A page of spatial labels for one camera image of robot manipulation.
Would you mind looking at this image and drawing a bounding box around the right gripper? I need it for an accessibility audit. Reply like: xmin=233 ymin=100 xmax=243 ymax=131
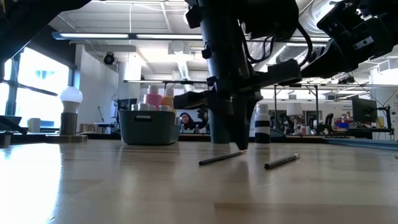
xmin=300 ymin=1 xmax=396 ymax=79

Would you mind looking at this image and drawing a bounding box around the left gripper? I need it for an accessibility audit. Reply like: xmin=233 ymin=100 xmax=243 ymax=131
xmin=173 ymin=58 xmax=302 ymax=150

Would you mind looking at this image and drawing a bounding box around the small white black-striped paint bottle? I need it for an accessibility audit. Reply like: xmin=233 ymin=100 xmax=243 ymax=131
xmin=254 ymin=104 xmax=271 ymax=149

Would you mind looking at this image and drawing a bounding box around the large yellow paint bottle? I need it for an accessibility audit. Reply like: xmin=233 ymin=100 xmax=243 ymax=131
xmin=161 ymin=88 xmax=175 ymax=108

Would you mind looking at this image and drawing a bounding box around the black paintbrush golden tip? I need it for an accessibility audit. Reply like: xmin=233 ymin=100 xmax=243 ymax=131
xmin=198 ymin=149 xmax=248 ymax=166

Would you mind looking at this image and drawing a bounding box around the large pink paint bottle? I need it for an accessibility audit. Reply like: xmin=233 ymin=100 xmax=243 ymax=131
xmin=143 ymin=85 xmax=162 ymax=106

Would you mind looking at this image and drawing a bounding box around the teal ribbed plastic cup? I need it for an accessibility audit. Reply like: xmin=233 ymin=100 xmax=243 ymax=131
xmin=208 ymin=108 xmax=233 ymax=144

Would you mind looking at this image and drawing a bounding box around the person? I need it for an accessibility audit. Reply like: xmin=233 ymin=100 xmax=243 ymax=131
xmin=179 ymin=111 xmax=197 ymax=131

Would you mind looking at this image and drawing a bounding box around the black monitor on stand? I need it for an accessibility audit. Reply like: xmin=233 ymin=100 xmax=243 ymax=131
xmin=351 ymin=95 xmax=393 ymax=139

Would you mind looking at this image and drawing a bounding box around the black paintbrush silver ferrule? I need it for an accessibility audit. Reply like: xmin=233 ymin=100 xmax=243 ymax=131
xmin=264 ymin=152 xmax=301 ymax=170

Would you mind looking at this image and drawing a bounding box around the light blue mat strip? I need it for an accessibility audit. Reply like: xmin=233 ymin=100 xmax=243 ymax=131
xmin=323 ymin=137 xmax=398 ymax=152

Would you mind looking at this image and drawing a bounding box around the grey-teal plastic bin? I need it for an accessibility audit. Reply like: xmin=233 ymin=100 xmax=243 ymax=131
xmin=117 ymin=110 xmax=180 ymax=146

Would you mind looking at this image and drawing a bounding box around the wooden block stack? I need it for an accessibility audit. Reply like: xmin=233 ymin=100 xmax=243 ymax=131
xmin=79 ymin=122 xmax=108 ymax=134

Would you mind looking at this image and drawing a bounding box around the long ceiling light bar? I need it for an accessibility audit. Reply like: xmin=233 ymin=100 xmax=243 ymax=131
xmin=51 ymin=30 xmax=330 ymax=44

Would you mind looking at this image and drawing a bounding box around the white cylinder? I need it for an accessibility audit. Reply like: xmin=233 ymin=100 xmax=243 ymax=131
xmin=28 ymin=117 xmax=42 ymax=134

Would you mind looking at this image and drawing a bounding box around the dark slanted panel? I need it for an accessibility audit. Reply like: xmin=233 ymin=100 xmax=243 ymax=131
xmin=0 ymin=114 xmax=23 ymax=136

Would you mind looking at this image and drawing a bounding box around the black aluminium table frame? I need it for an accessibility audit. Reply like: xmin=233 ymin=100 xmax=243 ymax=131
xmin=0 ymin=132 xmax=398 ymax=147

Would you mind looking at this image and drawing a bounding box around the black window frame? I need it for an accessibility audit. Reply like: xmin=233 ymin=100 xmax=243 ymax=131
xmin=0 ymin=43 xmax=77 ymax=118

